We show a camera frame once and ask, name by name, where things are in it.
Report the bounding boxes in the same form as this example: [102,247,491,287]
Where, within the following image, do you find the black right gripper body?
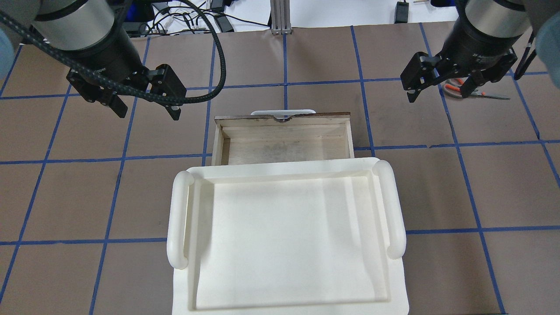
[400,49,518,92]

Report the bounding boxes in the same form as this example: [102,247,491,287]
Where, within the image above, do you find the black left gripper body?
[66,64,186,105]

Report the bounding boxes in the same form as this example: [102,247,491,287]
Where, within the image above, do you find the orange grey scissors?
[443,78,510,100]

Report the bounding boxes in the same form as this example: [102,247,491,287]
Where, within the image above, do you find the wooden drawer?
[211,109,354,166]

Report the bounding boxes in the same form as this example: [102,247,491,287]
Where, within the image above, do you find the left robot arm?
[1,0,186,97]

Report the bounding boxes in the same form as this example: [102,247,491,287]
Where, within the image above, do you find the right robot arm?
[400,0,559,102]

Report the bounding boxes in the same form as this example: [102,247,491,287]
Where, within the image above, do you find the white plastic storage bin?
[167,157,410,315]

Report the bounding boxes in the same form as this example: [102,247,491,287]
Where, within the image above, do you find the aluminium frame post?
[270,0,292,35]

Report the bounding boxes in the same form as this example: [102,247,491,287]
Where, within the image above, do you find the black braided cable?
[0,0,227,105]

